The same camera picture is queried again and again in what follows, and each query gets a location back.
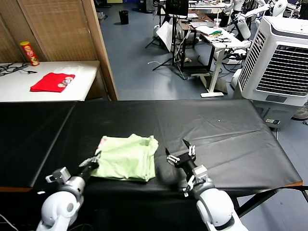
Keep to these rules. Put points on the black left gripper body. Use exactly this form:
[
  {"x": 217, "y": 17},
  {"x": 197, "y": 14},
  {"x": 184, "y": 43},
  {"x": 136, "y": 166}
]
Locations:
[{"x": 87, "y": 171}]

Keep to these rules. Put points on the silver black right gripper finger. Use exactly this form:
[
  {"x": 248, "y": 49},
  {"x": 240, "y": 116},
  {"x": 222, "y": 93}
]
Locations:
[
  {"x": 191, "y": 149},
  {"x": 173, "y": 159}
]

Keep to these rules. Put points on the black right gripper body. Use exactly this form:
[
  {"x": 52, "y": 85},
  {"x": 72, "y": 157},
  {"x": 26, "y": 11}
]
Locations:
[{"x": 187, "y": 163}]

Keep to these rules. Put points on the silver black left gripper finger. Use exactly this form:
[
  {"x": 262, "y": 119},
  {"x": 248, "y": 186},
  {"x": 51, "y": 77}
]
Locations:
[
  {"x": 91, "y": 162},
  {"x": 98, "y": 155}
]

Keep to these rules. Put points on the light green t-shirt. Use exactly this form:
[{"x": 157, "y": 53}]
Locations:
[{"x": 125, "y": 158}]

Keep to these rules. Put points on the white rounded robot base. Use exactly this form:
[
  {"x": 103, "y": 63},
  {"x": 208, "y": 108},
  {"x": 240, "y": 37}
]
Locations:
[{"x": 236, "y": 80}]

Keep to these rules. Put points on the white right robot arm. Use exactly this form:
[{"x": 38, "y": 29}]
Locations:
[{"x": 214, "y": 207}]

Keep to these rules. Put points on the black leather table cover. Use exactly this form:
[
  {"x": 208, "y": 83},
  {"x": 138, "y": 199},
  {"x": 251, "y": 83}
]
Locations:
[
  {"x": 216, "y": 130},
  {"x": 24, "y": 144}
]

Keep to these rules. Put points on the white side table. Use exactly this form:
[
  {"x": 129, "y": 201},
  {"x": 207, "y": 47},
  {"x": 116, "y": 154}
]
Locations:
[{"x": 79, "y": 79}]

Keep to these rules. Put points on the small black white label device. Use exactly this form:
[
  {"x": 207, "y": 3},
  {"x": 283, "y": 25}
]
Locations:
[{"x": 273, "y": 121}]

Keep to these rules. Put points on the folded red shirt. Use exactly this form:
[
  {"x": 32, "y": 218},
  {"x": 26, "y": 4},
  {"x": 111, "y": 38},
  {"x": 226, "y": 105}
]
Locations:
[{"x": 50, "y": 82}]

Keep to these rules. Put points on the black tripod stand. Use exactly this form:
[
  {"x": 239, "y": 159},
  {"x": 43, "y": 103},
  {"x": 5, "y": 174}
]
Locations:
[{"x": 173, "y": 47}]

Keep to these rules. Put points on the white standing desk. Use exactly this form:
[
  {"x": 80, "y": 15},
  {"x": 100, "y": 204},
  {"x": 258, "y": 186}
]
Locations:
[{"x": 217, "y": 45}]

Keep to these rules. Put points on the grey shoe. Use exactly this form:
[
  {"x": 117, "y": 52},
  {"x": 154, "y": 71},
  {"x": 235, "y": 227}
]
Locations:
[{"x": 300, "y": 113}]

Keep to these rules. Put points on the white reflector board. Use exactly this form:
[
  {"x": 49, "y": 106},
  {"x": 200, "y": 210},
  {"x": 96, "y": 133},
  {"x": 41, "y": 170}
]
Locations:
[{"x": 166, "y": 34}]

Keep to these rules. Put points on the green yellow cloth item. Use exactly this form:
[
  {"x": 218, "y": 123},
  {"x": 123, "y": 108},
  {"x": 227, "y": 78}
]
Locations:
[{"x": 215, "y": 32}]

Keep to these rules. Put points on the white paper stack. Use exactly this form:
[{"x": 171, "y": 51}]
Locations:
[{"x": 205, "y": 29}]

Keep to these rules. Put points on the red chips can yellow lid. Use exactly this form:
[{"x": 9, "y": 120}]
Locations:
[{"x": 30, "y": 53}]

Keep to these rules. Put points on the brown wooden desk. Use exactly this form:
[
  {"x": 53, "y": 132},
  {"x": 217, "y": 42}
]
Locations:
[{"x": 186, "y": 24}]

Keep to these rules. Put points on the grey laptop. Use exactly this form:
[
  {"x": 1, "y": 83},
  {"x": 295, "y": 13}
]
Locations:
[{"x": 202, "y": 24}]

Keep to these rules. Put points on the wooden folding screen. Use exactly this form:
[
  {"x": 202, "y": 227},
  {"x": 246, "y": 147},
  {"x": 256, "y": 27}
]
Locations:
[{"x": 62, "y": 31}]

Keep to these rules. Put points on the white grey air cooler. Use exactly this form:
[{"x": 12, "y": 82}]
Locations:
[{"x": 284, "y": 59}]

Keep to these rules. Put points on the plastic cup with straw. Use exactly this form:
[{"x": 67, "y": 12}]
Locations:
[{"x": 217, "y": 22}]

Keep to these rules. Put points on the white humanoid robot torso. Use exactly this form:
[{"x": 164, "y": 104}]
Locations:
[{"x": 243, "y": 25}]

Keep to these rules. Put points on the black trash bin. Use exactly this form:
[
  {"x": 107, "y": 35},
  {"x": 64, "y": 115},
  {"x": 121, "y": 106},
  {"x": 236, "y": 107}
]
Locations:
[{"x": 124, "y": 17}]

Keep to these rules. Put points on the black monitor on stand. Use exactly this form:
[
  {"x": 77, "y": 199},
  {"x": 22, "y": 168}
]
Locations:
[{"x": 177, "y": 7}]

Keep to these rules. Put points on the white robot with round head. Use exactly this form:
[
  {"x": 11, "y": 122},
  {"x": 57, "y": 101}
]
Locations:
[{"x": 280, "y": 6}]

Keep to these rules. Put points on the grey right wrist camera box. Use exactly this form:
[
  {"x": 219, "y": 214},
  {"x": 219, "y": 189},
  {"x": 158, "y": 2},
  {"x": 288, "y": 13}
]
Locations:
[{"x": 199, "y": 172}]

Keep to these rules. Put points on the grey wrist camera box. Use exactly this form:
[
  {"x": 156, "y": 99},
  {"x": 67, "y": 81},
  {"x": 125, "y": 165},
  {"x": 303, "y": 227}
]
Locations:
[
  {"x": 199, "y": 172},
  {"x": 61, "y": 175}
]

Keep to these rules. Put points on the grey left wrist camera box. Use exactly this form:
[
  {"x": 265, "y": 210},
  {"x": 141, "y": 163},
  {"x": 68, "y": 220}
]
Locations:
[{"x": 61, "y": 175}]

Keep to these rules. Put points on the black table leg frame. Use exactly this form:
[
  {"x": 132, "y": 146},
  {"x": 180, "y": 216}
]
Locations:
[{"x": 255, "y": 202}]

